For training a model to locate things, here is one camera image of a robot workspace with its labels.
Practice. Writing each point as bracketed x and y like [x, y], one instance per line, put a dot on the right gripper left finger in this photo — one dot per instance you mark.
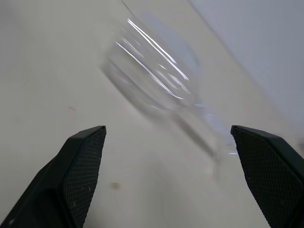
[54, 185]

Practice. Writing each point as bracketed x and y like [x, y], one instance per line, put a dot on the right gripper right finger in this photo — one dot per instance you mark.
[273, 171]

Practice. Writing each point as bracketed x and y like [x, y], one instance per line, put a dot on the clear wine glass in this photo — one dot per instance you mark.
[147, 61]

